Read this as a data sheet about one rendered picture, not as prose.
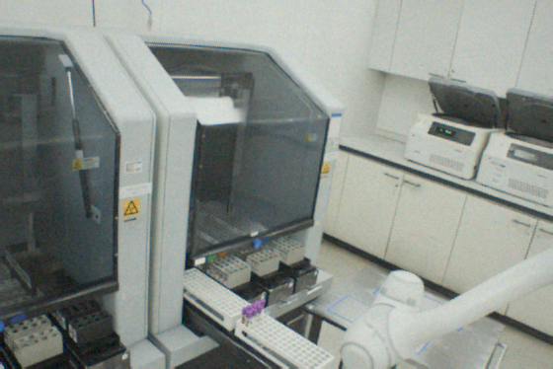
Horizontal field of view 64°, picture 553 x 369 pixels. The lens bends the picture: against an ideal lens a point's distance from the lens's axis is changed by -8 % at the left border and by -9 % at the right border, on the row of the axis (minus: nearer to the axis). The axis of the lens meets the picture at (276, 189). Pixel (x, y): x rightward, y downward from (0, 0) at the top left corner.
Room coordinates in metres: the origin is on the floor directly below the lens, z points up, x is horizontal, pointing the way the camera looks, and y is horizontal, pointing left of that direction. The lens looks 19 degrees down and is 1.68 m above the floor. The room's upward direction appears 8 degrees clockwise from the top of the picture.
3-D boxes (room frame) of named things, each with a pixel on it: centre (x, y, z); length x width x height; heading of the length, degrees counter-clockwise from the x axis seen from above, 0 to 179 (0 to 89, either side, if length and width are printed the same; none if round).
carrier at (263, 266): (1.57, -0.01, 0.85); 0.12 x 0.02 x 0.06; 140
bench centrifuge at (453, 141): (3.48, -1.30, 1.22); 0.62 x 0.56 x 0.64; 138
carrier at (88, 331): (1.03, 0.45, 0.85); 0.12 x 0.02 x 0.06; 141
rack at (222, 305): (1.32, 0.16, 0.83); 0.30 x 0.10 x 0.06; 50
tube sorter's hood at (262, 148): (1.67, 0.22, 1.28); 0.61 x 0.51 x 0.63; 140
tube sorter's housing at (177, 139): (1.79, 0.38, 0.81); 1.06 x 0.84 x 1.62; 50
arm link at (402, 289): (0.91, -0.31, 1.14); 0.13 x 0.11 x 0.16; 149
